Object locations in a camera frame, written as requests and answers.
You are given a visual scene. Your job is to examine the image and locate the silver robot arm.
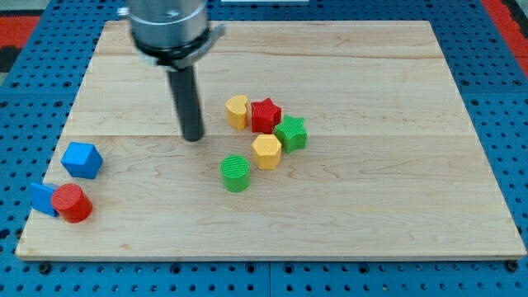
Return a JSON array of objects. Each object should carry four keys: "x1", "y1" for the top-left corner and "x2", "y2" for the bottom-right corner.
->
[{"x1": 117, "y1": 0, "x2": 225, "y2": 71}]

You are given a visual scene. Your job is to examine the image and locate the blue cube block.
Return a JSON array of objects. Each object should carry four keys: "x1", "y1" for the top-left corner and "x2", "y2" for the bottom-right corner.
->
[{"x1": 30, "y1": 182, "x2": 59, "y2": 217}]

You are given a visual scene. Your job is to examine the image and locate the yellow hexagon block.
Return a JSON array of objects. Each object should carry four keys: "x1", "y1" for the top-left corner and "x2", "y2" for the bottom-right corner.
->
[{"x1": 252, "y1": 134, "x2": 282, "y2": 170}]

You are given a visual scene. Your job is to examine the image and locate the green star block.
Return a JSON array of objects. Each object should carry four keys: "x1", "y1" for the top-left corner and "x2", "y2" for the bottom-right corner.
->
[{"x1": 274, "y1": 115, "x2": 308, "y2": 153}]

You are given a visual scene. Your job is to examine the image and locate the red star block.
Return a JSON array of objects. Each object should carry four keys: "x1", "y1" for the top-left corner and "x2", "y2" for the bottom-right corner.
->
[{"x1": 251, "y1": 98, "x2": 282, "y2": 134}]

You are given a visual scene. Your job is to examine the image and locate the green cylinder block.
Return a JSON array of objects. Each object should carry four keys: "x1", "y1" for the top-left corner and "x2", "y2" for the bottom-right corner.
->
[{"x1": 220, "y1": 154, "x2": 250, "y2": 192}]

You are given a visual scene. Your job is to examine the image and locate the yellow heart block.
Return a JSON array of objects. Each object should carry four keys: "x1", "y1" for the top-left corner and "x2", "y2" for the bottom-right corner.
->
[{"x1": 224, "y1": 95, "x2": 248, "y2": 130}]

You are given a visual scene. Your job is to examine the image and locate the wooden board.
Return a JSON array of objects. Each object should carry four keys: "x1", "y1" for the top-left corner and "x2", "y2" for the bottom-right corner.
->
[{"x1": 16, "y1": 21, "x2": 526, "y2": 262}]

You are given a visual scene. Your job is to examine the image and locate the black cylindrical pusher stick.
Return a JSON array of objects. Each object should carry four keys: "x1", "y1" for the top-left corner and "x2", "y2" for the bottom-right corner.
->
[{"x1": 167, "y1": 66, "x2": 205, "y2": 142}]

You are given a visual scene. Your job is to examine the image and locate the blue pentagon block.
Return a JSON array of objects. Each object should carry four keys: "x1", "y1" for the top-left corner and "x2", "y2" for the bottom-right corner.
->
[{"x1": 60, "y1": 142, "x2": 103, "y2": 179}]

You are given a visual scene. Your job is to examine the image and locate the red cylinder block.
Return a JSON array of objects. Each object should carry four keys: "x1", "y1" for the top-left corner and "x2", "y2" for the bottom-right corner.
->
[{"x1": 50, "y1": 183, "x2": 92, "y2": 224}]

